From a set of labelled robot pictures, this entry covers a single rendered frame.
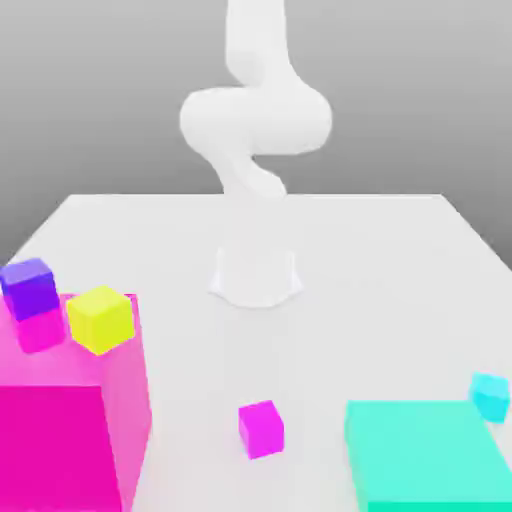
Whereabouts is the small cyan cube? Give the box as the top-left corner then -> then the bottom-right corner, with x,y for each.
468,371 -> 511,425

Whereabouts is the small yellow cube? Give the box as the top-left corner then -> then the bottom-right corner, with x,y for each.
65,284 -> 137,357

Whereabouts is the small purple cube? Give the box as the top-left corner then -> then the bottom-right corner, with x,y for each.
0,257 -> 62,323

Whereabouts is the large pink box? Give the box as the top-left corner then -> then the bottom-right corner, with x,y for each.
0,292 -> 154,512

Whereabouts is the small magenta cube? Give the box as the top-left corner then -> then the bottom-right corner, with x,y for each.
14,308 -> 67,356
237,399 -> 286,461

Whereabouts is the large turquoise box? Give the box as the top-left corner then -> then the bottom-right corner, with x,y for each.
343,399 -> 512,512

